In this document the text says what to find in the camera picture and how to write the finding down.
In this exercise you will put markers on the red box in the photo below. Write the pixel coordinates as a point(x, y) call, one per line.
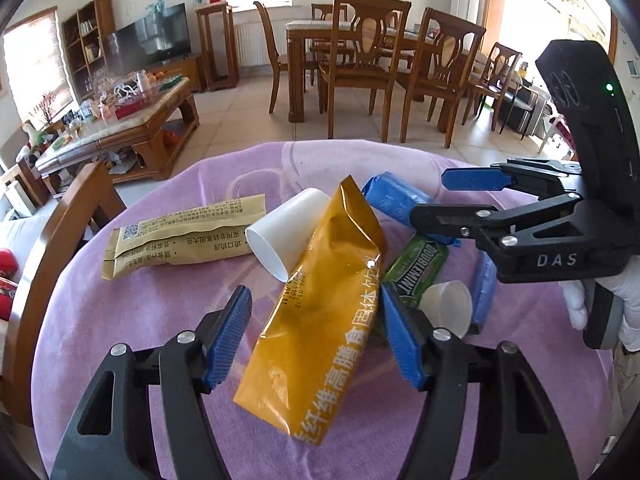
point(132, 110)

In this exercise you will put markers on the white wall radiator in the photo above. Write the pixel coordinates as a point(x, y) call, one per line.
point(247, 42)

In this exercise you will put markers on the wooden television stand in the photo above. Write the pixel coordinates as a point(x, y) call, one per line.
point(185, 70)

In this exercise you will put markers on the green gum pack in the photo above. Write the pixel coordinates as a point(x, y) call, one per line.
point(415, 270)

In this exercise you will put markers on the window with roller blind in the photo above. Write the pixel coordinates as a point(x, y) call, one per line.
point(35, 60)

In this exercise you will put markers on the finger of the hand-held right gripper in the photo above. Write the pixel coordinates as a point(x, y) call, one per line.
point(472, 179)
point(450, 220)

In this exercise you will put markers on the blue plastic packet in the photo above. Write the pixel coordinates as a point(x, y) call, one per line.
point(485, 290)
point(390, 200)

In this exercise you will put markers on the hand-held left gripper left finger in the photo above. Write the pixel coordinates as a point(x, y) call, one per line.
point(230, 340)

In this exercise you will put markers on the tall wooden plant stand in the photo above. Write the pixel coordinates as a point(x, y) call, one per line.
point(215, 7)

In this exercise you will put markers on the beige gold stick packet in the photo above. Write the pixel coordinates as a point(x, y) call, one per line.
point(185, 240)

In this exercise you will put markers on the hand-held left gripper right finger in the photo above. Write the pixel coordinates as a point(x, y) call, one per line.
point(400, 340)

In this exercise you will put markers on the large white paper cup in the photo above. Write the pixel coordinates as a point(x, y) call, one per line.
point(287, 235)

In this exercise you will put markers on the red cushion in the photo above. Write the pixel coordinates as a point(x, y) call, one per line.
point(7, 260)
point(9, 291)

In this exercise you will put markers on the wooden dining chair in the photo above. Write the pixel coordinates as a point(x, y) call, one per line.
point(447, 52)
point(265, 30)
point(370, 35)
point(395, 17)
point(322, 10)
point(500, 60)

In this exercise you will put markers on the pink tablecloth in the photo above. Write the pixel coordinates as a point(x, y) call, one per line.
point(150, 335)

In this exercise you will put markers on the white plush toy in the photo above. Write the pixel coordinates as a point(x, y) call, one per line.
point(32, 137)

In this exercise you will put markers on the dried flower branches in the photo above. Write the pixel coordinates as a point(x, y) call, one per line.
point(44, 107)

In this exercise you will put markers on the orange gold foil pouch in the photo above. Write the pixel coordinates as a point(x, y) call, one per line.
point(320, 310)

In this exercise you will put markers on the person's right hand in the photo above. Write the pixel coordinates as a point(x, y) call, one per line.
point(574, 305)

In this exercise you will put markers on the wooden frame sofa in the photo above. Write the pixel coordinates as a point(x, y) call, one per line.
point(65, 220)

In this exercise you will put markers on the wooden coffee table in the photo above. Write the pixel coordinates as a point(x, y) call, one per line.
point(150, 125)

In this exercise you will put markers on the wooden door frame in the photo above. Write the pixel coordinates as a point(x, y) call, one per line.
point(495, 0)

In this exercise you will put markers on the black flat television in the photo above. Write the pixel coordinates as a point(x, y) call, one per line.
point(155, 35)

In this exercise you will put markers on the wooden dining table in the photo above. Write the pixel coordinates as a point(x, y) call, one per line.
point(296, 60)

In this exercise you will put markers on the wooden bookshelf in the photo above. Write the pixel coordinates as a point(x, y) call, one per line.
point(102, 15)

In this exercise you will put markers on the small white plastic cup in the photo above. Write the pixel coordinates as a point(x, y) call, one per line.
point(447, 305)

